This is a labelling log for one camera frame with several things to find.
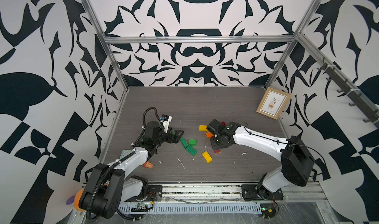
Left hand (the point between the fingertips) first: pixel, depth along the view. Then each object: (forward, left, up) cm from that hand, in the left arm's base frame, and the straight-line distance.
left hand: (175, 127), depth 87 cm
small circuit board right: (-40, -44, -11) cm, 60 cm away
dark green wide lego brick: (-10, -9, -8) cm, 16 cm away
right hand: (-9, -22, -4) cm, 24 cm away
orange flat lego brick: (-12, -17, +14) cm, 25 cm away
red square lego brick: (-11, -24, -10) cm, 28 cm away
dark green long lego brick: (-6, -5, -7) cm, 11 cm away
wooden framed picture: (+17, -65, 0) cm, 67 cm away
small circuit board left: (-37, +15, -6) cm, 41 cm away
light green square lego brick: (-6, -10, -8) cm, 14 cm away
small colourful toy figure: (-18, +15, -8) cm, 25 cm away
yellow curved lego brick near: (-15, -18, -9) cm, 25 cm away
